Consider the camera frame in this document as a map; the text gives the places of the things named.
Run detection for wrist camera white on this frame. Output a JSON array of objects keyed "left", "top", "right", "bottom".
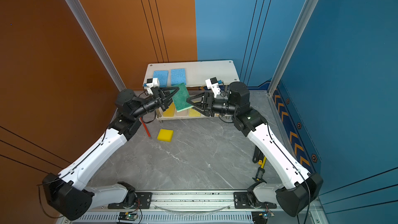
[
  {"left": 205, "top": 77, "right": 221, "bottom": 98},
  {"left": 144, "top": 78, "right": 160, "bottom": 95}
]

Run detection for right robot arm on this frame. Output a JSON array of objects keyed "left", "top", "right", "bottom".
[{"left": 186, "top": 82, "right": 323, "bottom": 217}]

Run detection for right circuit board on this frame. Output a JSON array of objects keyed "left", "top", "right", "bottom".
[{"left": 251, "top": 211, "right": 275, "bottom": 224}]

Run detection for red hex key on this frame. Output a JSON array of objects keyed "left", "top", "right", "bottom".
[{"left": 140, "top": 117, "right": 152, "bottom": 139}]

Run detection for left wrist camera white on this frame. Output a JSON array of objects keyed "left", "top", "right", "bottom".
[{"left": 144, "top": 78, "right": 160, "bottom": 95}]

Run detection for yellow black screwdriver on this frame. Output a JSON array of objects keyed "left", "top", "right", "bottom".
[{"left": 252, "top": 156, "right": 267, "bottom": 183}]

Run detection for blue sponge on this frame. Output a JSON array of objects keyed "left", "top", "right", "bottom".
[
  {"left": 153, "top": 70, "right": 169, "bottom": 87},
  {"left": 171, "top": 68, "right": 187, "bottom": 86}
]

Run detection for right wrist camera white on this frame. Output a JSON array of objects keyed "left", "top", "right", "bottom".
[{"left": 205, "top": 77, "right": 221, "bottom": 98}]

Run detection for small thick yellow sponge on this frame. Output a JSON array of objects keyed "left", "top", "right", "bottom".
[{"left": 157, "top": 129, "right": 174, "bottom": 142}]

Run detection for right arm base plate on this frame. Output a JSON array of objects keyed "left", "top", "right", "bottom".
[{"left": 233, "top": 191, "right": 277, "bottom": 209}]

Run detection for long yellow foam sponge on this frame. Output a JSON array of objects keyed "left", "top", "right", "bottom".
[{"left": 163, "top": 103, "right": 176, "bottom": 118}]

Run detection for left circuit board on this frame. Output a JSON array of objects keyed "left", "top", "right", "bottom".
[{"left": 118, "top": 212, "right": 140, "bottom": 224}]

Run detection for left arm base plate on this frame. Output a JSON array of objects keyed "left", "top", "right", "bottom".
[{"left": 107, "top": 192, "right": 152, "bottom": 210}]

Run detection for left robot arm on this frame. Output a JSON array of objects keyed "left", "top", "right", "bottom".
[{"left": 41, "top": 87, "right": 179, "bottom": 221}]

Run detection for yellow porous sponge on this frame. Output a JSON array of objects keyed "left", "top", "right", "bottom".
[{"left": 188, "top": 108, "right": 202, "bottom": 118}]

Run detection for green scouring pad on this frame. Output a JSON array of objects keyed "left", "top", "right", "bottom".
[{"left": 172, "top": 83, "right": 193, "bottom": 113}]

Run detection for circuit board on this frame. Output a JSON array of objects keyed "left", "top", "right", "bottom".
[
  {"left": 251, "top": 211, "right": 275, "bottom": 224},
  {"left": 118, "top": 212, "right": 140, "bottom": 224}
]

